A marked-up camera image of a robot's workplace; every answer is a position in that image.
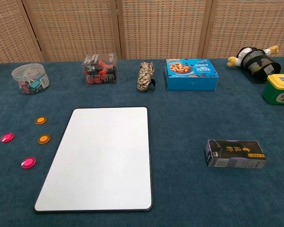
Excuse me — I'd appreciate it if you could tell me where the braided rope bundle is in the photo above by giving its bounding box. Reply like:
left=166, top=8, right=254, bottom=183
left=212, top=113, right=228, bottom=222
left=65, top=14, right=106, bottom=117
left=136, top=61, right=157, bottom=92

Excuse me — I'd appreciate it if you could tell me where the clear jar of binder clips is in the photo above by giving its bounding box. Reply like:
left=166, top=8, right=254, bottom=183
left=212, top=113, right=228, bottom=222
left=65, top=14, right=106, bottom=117
left=11, top=65, right=51, bottom=96

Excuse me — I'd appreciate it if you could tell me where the black ink stick box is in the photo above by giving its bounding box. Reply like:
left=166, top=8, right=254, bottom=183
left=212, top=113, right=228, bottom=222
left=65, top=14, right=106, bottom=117
left=205, top=139, right=267, bottom=169

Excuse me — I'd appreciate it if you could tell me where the blue felt table cover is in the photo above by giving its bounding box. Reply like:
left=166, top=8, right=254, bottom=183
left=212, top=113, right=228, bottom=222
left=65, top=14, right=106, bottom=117
left=0, top=56, right=284, bottom=227

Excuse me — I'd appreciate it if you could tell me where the pink round magnet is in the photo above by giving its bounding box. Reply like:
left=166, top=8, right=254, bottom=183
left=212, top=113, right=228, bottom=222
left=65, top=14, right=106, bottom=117
left=21, top=157, right=36, bottom=169
left=0, top=132, right=15, bottom=143

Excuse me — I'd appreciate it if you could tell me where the blue cookie box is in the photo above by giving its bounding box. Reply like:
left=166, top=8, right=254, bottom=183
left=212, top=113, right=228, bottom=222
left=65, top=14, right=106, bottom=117
left=165, top=58, right=220, bottom=91

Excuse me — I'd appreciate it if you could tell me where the clear box of red-black clips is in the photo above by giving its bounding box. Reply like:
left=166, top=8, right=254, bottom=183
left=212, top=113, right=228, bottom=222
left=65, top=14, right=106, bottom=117
left=82, top=52, right=118, bottom=85

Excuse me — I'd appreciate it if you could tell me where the green box with yellow lid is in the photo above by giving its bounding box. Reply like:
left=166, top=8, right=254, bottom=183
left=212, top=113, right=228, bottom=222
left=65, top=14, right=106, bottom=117
left=262, top=74, right=284, bottom=106

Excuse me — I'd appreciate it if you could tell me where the white magnetic board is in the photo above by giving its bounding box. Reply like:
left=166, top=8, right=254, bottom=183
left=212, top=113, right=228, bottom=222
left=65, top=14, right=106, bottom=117
left=34, top=106, right=153, bottom=214

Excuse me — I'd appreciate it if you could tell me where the woven folding screen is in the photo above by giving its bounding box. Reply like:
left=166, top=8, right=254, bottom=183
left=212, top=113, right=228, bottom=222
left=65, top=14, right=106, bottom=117
left=0, top=0, right=284, bottom=64

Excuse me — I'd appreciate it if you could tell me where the black mesh pen holder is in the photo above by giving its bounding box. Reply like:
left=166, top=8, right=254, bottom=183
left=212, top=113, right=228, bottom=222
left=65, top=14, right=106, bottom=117
left=240, top=48, right=282, bottom=84

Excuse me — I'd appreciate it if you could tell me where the penguin plush toy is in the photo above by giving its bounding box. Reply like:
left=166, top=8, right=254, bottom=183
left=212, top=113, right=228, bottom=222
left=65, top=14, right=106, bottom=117
left=228, top=45, right=280, bottom=68

